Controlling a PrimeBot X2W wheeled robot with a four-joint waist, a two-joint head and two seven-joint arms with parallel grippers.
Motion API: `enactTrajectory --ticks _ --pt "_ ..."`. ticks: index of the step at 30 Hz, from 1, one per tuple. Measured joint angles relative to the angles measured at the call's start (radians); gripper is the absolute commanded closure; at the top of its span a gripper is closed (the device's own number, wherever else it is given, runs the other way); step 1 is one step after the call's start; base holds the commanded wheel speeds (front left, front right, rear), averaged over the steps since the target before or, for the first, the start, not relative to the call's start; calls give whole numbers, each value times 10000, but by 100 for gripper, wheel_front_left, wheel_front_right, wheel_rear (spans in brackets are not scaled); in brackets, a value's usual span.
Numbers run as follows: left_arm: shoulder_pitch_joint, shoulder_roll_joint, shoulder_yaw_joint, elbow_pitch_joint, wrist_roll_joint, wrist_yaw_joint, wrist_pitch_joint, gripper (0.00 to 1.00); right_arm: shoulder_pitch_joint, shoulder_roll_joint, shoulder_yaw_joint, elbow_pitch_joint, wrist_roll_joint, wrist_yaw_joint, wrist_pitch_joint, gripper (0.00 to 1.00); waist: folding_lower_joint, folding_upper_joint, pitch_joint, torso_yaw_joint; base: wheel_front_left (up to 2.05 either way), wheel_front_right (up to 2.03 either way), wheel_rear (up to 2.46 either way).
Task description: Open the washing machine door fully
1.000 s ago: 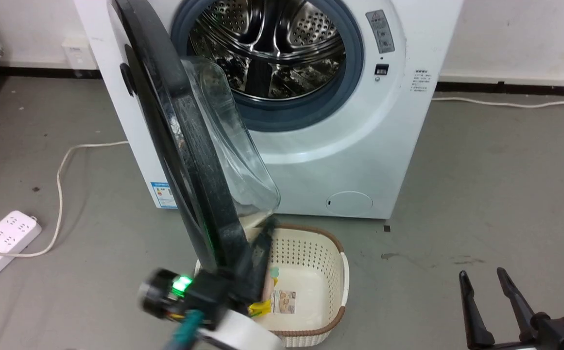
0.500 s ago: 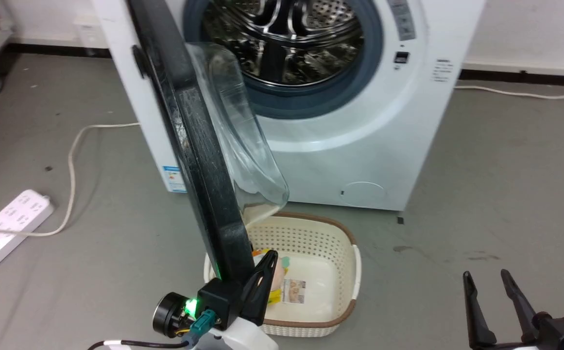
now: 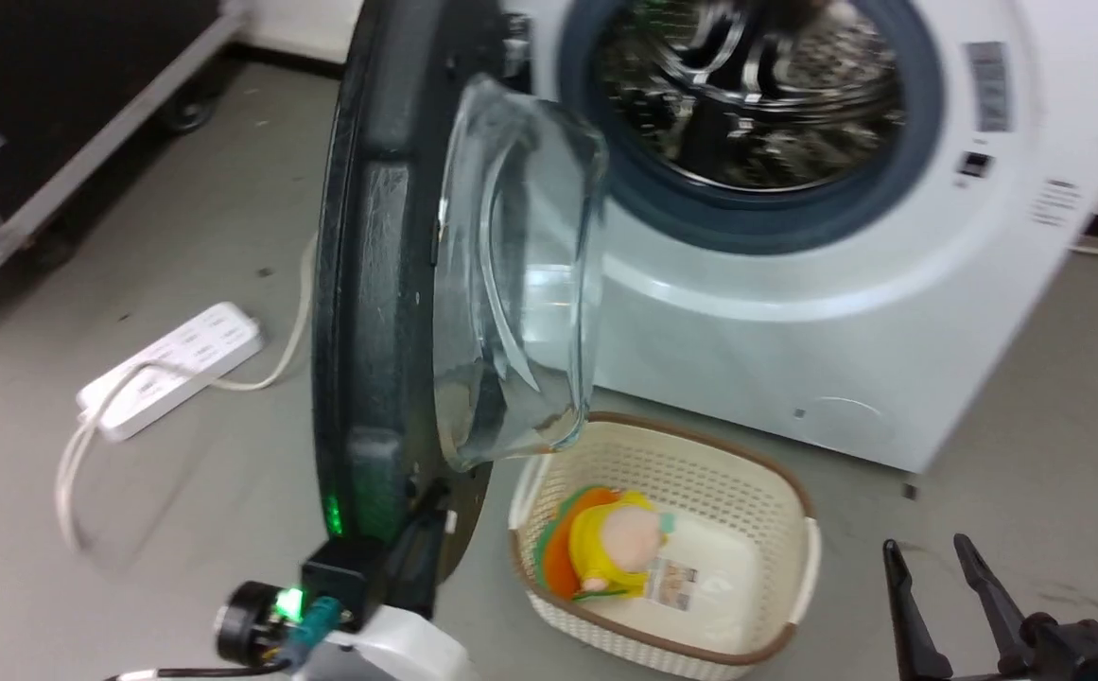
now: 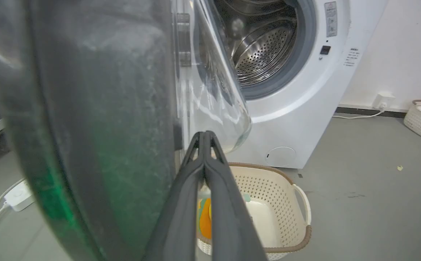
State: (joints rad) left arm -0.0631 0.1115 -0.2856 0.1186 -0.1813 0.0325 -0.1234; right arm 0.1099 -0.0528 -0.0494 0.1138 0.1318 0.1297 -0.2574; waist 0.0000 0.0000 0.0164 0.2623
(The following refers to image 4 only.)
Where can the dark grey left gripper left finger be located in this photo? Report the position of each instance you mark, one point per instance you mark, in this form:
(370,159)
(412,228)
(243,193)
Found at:
(181,214)

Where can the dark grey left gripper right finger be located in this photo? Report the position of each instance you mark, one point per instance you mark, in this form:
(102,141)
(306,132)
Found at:
(232,217)

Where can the washing machine door with glass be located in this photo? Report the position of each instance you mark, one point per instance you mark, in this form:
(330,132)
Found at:
(98,108)

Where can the white front-load washing machine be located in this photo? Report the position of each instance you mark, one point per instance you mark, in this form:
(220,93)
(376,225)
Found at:
(304,79)

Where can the orange yellow toy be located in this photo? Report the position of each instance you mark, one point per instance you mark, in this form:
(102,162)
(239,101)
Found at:
(205,219)

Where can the cream perforated laundry basket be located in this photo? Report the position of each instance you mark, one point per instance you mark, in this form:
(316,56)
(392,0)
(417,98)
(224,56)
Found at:
(275,214)

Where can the white wall socket with plug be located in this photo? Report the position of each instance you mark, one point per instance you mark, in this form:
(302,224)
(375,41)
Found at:
(383,101)

